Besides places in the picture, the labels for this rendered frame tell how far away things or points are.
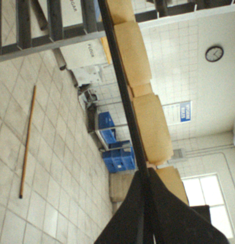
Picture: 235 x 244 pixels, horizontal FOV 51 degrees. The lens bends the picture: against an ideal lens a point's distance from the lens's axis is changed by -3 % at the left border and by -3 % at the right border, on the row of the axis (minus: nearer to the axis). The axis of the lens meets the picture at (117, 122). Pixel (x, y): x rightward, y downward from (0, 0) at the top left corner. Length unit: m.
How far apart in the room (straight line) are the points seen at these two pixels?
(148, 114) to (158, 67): 4.35
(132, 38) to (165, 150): 0.08
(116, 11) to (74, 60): 3.34
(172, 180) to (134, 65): 0.08
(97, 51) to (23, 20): 2.71
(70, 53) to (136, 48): 3.32
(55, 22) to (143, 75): 0.55
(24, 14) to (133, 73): 0.61
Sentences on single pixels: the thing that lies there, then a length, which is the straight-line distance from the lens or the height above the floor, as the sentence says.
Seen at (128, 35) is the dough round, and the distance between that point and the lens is 0.18.
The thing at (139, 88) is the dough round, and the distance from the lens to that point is 0.24.
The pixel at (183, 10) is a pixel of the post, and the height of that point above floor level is 1.28.
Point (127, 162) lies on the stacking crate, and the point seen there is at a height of 0.47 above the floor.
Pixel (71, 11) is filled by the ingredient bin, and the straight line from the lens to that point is 3.18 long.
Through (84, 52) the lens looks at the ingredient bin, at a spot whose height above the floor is 0.43.
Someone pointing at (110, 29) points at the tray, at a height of 1.15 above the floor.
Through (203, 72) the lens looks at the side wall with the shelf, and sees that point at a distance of 4.83.
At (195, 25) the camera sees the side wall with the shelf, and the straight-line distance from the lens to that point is 4.21.
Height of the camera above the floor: 1.16
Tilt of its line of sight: 8 degrees down
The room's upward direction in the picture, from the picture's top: 80 degrees clockwise
